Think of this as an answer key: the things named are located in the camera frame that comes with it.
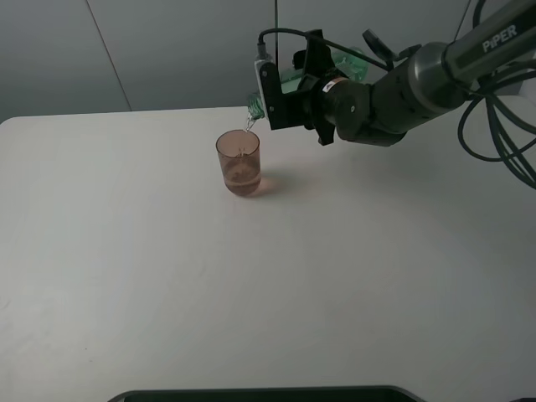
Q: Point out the pink translucent plastic cup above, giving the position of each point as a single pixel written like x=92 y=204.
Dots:
x=239 y=158

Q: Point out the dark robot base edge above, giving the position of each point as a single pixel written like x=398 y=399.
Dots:
x=326 y=393

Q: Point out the green transparent water bottle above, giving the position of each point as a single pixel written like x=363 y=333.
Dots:
x=353 y=67

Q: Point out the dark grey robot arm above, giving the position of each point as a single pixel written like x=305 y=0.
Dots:
x=422 y=82

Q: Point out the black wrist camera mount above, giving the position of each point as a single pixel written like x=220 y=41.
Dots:
x=285 y=110

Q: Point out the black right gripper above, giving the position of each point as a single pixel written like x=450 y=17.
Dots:
x=332 y=105

